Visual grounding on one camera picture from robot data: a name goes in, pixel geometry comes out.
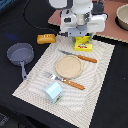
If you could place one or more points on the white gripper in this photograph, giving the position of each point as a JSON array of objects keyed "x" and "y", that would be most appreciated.
[{"x": 78, "y": 25}]

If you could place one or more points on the yellow toy butter box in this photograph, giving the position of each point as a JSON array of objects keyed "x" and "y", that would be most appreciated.
[{"x": 83, "y": 44}]

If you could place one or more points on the orange toy bread loaf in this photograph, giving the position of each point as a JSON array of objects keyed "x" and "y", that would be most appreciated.
[{"x": 46, "y": 38}]

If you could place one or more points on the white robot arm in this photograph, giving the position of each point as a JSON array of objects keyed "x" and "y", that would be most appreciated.
[{"x": 80, "y": 6}]

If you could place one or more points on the pink toy stove board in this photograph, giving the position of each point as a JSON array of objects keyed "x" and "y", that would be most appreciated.
[{"x": 112, "y": 28}]

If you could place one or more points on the round wooden plate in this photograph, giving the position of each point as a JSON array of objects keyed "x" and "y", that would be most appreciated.
[{"x": 69, "y": 66}]

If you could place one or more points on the beige bowl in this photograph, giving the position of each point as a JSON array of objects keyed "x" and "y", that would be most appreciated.
[{"x": 122, "y": 15}]

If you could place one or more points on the beige striped placemat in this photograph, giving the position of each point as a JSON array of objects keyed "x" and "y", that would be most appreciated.
[{"x": 76, "y": 106}]

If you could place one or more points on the grey toy frying pan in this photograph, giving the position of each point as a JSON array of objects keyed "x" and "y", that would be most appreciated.
[{"x": 21, "y": 54}]

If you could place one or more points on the light blue milk carton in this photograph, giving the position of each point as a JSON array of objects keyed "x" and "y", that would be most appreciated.
[{"x": 53, "y": 92}]

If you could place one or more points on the toy knife wooden handle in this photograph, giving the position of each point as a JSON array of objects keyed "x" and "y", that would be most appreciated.
[{"x": 79, "y": 56}]

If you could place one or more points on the toy fork wooden handle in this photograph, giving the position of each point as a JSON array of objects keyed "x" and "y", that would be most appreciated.
[{"x": 54, "y": 77}]

